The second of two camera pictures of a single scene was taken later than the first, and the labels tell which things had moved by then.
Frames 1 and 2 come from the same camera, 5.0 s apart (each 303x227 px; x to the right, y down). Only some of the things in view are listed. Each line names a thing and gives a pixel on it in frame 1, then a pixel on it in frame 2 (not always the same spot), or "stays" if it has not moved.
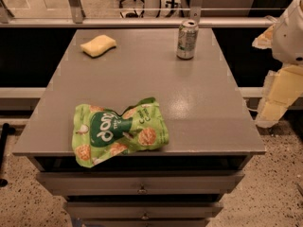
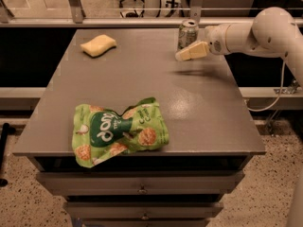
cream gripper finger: x=282 y=88 → x=215 y=41
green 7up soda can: x=187 y=39 stays
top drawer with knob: x=144 y=183 stays
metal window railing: x=77 y=20 stays
